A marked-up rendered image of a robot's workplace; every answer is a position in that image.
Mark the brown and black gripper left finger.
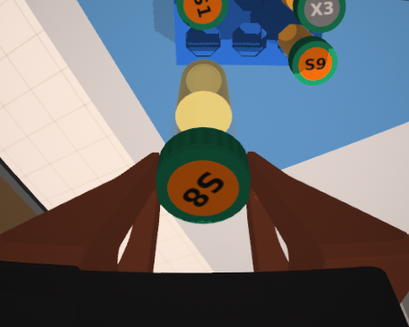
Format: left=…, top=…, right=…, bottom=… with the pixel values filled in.
left=0, top=153, right=161, bottom=272

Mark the blue bench mat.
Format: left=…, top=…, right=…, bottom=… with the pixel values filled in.
left=77, top=0, right=409, bottom=170

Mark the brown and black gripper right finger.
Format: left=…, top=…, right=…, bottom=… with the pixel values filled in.
left=246, top=152, right=409, bottom=303

